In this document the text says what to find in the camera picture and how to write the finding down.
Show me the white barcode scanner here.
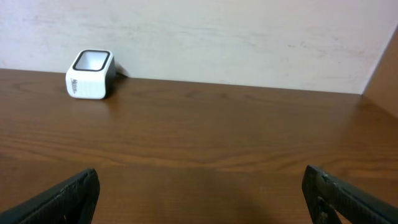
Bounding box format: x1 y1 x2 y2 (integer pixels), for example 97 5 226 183
65 49 116 100

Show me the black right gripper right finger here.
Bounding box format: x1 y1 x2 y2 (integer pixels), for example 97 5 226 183
302 165 397 224

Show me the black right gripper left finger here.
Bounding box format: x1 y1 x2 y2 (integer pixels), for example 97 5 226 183
1 168 100 224

